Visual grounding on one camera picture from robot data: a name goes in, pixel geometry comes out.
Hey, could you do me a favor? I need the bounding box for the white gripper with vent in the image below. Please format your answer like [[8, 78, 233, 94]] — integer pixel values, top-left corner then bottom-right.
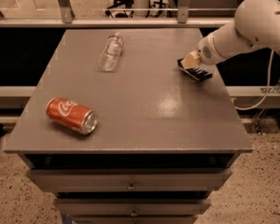
[[181, 32, 225, 69]]

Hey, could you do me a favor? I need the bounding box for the dark blue rxbar wrapper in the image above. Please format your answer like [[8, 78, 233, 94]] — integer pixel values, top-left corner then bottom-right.
[[177, 59, 213, 82]]

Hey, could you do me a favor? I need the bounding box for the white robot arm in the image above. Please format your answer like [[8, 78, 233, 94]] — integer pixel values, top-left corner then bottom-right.
[[180, 0, 280, 69]]

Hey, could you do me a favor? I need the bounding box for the clear plastic water bottle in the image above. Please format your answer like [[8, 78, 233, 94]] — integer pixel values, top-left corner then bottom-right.
[[99, 33, 123, 72]]

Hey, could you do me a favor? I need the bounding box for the black office chair base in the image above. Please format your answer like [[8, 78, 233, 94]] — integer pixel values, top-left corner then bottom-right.
[[105, 0, 171, 18]]

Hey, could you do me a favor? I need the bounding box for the grey drawer cabinet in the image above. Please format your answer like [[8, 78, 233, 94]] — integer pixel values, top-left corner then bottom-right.
[[6, 28, 252, 224]]

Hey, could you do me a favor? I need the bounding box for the red coca-cola can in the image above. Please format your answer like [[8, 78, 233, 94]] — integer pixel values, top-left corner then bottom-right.
[[46, 97, 98, 134]]

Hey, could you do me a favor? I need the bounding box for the top grey drawer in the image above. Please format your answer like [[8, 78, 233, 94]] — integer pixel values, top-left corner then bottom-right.
[[27, 169, 231, 193]]

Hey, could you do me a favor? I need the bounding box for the grey drawer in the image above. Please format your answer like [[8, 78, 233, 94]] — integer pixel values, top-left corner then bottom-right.
[[54, 199, 211, 217], [27, 169, 231, 193]]

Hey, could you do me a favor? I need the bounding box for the lower grey drawer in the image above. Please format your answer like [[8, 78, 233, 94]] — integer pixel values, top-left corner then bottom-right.
[[54, 199, 211, 217]]

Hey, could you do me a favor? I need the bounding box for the metal railing with glass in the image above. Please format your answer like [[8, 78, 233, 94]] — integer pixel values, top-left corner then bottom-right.
[[0, 0, 244, 28]]

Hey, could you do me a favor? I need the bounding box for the white cable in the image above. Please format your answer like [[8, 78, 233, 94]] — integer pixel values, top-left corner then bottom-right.
[[234, 49, 275, 111]]

